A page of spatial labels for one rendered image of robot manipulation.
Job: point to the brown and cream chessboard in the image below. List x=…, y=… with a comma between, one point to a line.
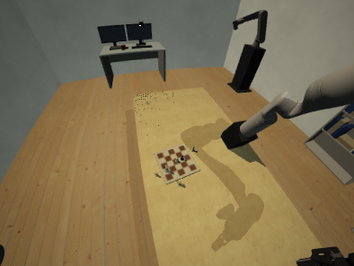
x=176, y=170

